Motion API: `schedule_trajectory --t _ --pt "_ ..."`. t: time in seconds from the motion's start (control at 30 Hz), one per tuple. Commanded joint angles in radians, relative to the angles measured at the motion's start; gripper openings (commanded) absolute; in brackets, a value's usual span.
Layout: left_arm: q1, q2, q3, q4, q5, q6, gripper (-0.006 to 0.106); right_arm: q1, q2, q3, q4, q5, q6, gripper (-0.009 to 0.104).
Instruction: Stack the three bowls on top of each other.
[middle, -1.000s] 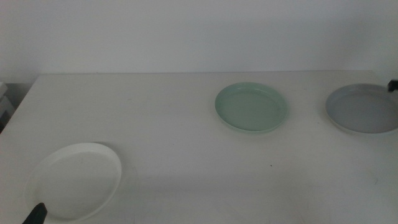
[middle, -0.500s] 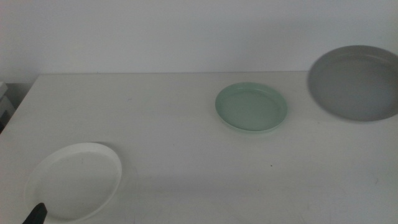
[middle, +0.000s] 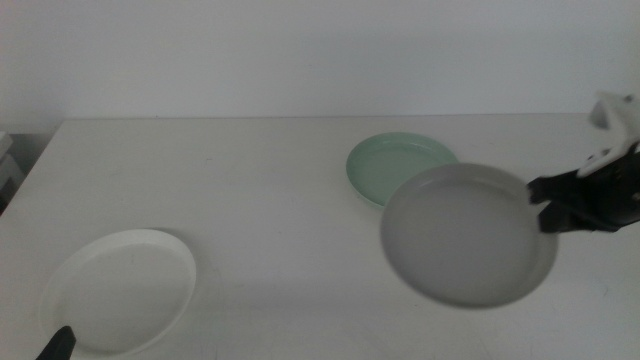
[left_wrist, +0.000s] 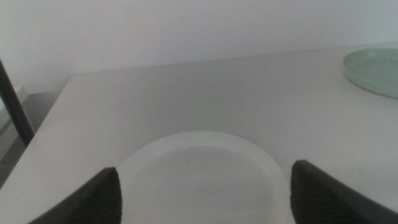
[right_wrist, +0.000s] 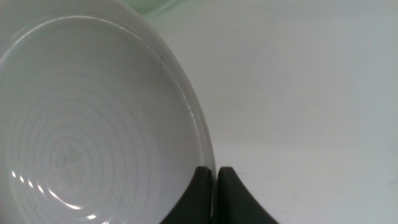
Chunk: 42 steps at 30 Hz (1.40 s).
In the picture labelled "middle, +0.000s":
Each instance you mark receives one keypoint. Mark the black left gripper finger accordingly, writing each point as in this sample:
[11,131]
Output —
[59,346]

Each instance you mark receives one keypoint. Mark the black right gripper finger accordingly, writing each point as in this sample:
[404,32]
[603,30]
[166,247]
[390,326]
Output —
[555,187]
[565,220]

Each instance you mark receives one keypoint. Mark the white shallow bowl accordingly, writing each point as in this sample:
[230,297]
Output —
[120,295]

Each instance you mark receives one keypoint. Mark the grey shallow bowl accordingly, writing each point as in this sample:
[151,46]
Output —
[465,240]

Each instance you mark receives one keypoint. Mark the pale green shallow bowl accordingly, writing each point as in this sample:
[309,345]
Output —
[380,165]

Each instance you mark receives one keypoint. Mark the white background cabinet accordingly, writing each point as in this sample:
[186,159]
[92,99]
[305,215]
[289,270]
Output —
[7,175]

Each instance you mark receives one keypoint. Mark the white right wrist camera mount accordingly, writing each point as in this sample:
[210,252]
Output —
[617,117]

